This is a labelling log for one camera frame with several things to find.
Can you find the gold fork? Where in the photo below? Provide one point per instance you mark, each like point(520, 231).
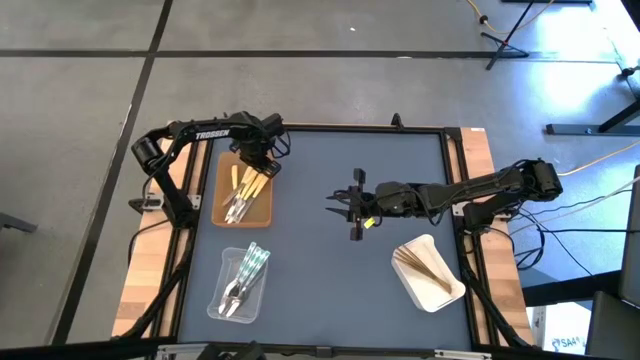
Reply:
point(410, 262)

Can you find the black desk base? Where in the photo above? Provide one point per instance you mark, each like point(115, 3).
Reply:
point(575, 129)

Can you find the white plastic bin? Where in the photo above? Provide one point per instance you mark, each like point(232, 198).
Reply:
point(430, 300)

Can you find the white printed box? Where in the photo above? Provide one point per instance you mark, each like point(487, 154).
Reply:
point(560, 330)

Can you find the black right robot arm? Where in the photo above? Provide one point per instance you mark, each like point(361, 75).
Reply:
point(475, 187)

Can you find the dark blurred object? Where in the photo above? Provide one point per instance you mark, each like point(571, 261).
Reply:
point(250, 352)

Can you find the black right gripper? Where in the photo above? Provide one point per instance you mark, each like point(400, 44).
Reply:
point(395, 200)

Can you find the gold utensil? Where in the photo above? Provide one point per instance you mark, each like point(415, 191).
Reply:
point(437, 283)

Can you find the black desk leg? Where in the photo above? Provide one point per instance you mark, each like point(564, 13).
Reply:
point(570, 289)

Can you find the black table frame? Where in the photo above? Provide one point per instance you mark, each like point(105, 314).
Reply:
point(350, 126)

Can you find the gold knife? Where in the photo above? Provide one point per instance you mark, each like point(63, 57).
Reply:
point(405, 255)

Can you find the black tripod stand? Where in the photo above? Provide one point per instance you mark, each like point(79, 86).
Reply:
point(501, 46)

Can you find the metal mounting bracket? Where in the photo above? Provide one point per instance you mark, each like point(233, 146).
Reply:
point(152, 202)
point(456, 210)

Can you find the clear plastic bin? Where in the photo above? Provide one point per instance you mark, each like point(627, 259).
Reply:
point(252, 312)

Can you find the blue-grey table mat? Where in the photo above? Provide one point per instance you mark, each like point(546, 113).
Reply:
point(325, 280)

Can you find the gold spoon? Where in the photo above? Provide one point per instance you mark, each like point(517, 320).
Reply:
point(420, 270)

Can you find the dark grey chair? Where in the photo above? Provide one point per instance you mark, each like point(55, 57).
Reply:
point(615, 325)

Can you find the orange plastic bin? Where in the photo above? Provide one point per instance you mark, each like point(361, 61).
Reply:
point(262, 215)

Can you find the grey floor object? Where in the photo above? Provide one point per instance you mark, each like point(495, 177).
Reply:
point(15, 222)

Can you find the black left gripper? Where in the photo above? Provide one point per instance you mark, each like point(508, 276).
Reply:
point(257, 137)

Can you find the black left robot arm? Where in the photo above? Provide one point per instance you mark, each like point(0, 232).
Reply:
point(210, 134)

